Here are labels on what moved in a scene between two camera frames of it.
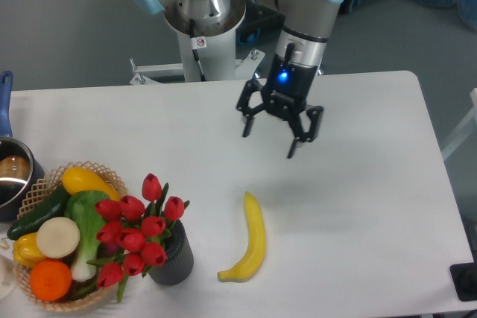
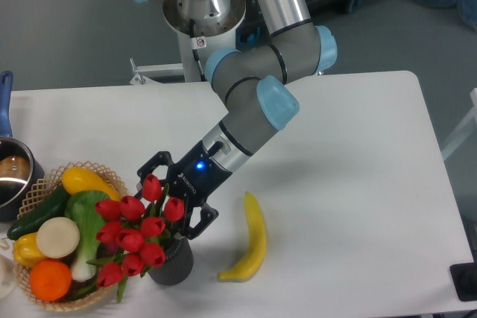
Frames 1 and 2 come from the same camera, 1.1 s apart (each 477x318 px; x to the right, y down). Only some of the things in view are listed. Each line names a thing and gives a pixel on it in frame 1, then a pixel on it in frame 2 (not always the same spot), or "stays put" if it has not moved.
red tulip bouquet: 133,237 stays put
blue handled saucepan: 21,176 stays put
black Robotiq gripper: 288,88 to 193,177
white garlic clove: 4,244 stays put
